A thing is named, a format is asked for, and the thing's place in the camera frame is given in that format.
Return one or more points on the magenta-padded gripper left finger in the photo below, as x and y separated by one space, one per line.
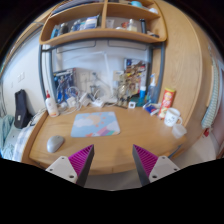
63 166

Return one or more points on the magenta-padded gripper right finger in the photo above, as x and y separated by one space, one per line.
160 166

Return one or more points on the grey computer mouse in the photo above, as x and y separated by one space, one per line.
55 143

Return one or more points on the light blue cloud-print mouse pad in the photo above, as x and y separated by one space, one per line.
95 125

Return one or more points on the clear plastic cup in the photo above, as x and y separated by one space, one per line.
179 131

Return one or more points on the plaid bedding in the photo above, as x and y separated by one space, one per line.
21 141

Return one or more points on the white mug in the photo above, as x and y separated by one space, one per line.
171 117

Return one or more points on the small blue pack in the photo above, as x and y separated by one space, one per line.
151 108

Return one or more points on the white red-capped pump bottle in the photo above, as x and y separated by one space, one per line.
52 106

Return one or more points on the teal blanket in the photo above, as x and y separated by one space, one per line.
6 136

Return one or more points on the red snack tube can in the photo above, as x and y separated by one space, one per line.
167 101

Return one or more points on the small white timer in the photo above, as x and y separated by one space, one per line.
132 105

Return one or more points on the black bag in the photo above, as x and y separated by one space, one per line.
21 110

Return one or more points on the white power strip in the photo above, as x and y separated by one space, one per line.
97 103

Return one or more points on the blue tube with white cap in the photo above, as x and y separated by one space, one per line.
142 93

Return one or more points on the blue spray bottle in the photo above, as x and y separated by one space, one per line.
152 91

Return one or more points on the striped hanging towel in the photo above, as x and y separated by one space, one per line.
211 103

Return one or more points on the blue robot model kit box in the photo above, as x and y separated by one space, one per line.
64 83

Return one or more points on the wooden wall shelf unit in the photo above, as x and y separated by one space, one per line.
100 33

